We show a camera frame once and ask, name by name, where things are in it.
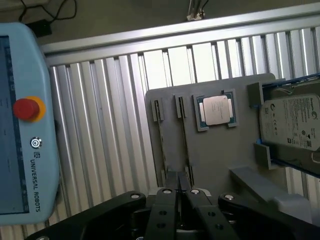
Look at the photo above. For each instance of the silver hard disk drive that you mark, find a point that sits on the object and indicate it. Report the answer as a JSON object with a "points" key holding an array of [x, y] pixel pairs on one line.
{"points": [[290, 122]]}

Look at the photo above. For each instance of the metal stand foot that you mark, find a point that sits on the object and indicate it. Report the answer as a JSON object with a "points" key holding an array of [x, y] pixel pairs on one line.
{"points": [[196, 13]]}

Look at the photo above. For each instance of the blue disk bracket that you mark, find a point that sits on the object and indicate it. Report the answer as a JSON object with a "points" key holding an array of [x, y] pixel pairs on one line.
{"points": [[300, 165]]}

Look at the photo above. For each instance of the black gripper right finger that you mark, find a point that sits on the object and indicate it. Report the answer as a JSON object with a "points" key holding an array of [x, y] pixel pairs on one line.
{"points": [[200, 212]]}

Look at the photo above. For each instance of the RAM stick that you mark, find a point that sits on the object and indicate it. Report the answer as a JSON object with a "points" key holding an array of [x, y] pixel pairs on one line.
{"points": [[186, 140], [161, 142]]}

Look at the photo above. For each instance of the grey parts rack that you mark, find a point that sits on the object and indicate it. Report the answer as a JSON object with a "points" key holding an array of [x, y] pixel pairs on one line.
{"points": [[215, 150]]}

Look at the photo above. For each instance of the CPU with silver lid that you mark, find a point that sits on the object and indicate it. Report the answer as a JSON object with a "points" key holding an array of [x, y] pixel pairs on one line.
{"points": [[217, 110]]}

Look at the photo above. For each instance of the light blue teach pendant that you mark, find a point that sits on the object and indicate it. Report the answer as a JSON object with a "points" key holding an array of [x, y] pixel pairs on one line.
{"points": [[32, 162]]}

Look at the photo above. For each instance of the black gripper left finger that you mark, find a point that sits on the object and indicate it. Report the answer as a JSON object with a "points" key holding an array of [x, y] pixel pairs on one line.
{"points": [[160, 215]]}

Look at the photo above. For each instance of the black power adapter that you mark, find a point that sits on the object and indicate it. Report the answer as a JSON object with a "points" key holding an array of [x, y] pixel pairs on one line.
{"points": [[40, 28]]}

